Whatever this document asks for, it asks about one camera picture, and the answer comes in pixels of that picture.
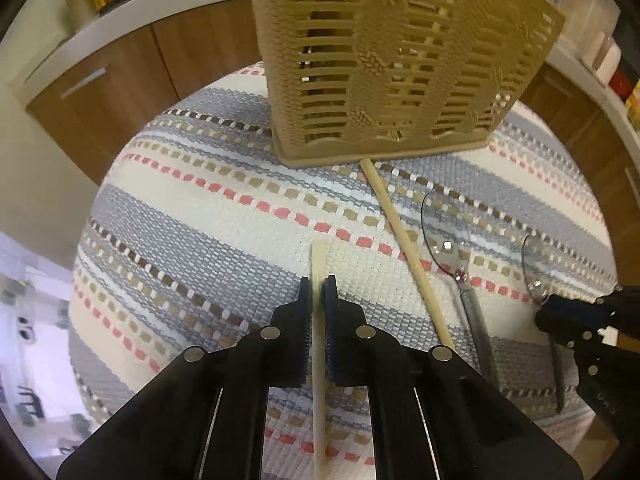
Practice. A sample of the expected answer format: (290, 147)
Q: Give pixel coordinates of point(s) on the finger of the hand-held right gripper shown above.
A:
(627, 307)
(570, 317)

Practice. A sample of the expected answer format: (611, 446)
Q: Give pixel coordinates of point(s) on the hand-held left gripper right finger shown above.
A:
(331, 320)

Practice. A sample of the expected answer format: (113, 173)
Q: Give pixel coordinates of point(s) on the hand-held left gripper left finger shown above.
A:
(302, 320)

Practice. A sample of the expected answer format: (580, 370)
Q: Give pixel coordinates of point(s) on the wooden chopstick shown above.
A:
(410, 250)
(318, 260)

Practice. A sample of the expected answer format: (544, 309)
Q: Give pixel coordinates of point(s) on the yellow slotted plastic utensil basket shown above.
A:
(280, 60)

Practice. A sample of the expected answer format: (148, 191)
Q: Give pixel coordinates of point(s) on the striped woven tablecloth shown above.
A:
(200, 240)

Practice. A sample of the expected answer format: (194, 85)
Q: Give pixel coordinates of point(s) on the yellow detergent bottle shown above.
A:
(634, 112)

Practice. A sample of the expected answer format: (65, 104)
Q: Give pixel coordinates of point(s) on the red container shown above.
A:
(621, 86)

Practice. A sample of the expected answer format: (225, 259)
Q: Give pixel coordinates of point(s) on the white kettle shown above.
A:
(605, 57)

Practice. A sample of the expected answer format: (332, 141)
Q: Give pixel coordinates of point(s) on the wooden base cabinets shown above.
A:
(150, 90)

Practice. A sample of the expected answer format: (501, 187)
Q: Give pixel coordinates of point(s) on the white kitchen countertop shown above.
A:
(125, 25)

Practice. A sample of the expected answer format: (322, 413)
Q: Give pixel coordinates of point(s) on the cream plastic bottle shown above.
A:
(77, 2)

